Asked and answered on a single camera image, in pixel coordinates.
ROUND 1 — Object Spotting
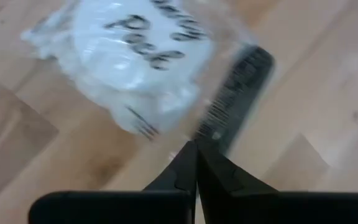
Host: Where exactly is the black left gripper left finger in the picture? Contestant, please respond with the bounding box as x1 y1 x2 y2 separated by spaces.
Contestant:
141 140 198 224

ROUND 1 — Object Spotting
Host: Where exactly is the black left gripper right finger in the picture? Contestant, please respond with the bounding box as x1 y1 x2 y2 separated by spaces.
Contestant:
196 140 279 224

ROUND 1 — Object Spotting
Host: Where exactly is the black comb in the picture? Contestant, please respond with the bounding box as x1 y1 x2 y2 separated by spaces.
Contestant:
193 45 275 155

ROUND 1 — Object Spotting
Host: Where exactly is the cotton swab bag black print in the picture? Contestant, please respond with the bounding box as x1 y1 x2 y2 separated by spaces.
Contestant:
20 0 217 141

